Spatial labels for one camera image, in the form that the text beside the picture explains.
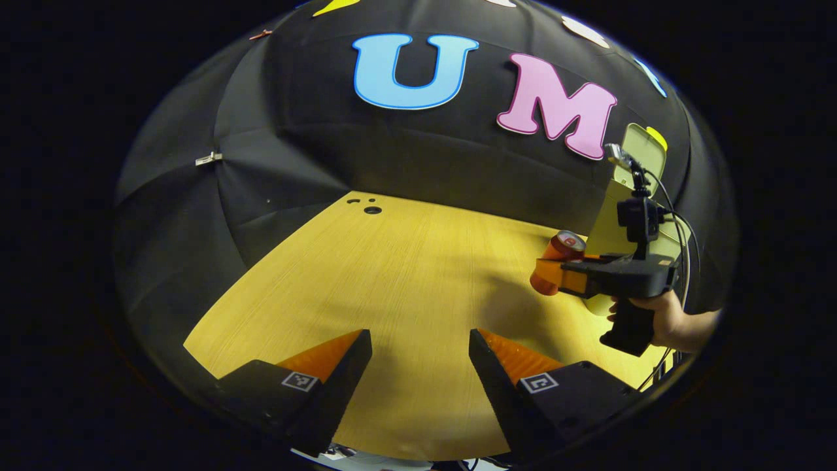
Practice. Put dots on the silver cloth clip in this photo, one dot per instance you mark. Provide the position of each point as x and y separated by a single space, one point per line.
209 158

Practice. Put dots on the green desktop garbage bin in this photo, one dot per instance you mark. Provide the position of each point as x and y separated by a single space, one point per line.
611 222

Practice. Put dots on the black backdrop cloth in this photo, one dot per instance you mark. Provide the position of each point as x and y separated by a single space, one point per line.
392 150

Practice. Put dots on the wooden desktop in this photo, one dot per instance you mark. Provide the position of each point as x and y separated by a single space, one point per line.
405 288

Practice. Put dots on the copper cloth clip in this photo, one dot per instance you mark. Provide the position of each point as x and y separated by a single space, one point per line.
260 34

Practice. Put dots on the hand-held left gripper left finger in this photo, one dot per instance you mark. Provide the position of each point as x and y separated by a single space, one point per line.
346 373

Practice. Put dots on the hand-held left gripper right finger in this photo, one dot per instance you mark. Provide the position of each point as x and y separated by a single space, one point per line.
490 379

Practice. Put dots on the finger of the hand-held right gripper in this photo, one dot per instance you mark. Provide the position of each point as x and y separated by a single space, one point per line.
556 276

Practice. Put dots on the orange pop can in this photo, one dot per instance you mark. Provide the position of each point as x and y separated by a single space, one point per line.
563 247

